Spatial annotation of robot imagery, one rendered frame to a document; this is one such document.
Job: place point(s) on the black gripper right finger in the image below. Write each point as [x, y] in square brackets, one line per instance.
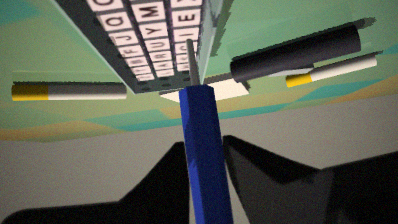
[276, 190]

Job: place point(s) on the keyboard with white letter keys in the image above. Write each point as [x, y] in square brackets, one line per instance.
[143, 41]

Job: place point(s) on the blue stylus with grey tip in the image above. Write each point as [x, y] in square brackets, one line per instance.
[204, 149]

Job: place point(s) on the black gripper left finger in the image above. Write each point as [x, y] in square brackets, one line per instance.
[162, 197]

